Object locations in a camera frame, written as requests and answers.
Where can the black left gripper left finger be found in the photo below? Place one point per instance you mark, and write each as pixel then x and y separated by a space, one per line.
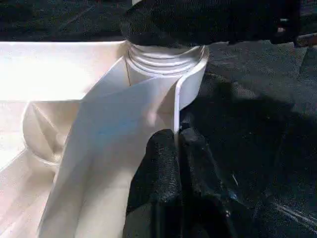
pixel 158 188

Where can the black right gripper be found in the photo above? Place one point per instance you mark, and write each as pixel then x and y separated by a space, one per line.
pixel 292 22

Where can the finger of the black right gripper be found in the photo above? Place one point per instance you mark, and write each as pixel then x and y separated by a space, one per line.
pixel 198 22

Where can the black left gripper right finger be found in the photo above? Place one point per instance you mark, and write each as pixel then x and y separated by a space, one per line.
pixel 205 193

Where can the white plastic table leg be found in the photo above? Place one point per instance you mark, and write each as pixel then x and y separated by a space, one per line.
pixel 166 62

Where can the white plastic table top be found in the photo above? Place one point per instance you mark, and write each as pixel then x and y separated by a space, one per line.
pixel 49 124

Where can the black plastic mat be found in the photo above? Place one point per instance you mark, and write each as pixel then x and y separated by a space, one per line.
pixel 260 136

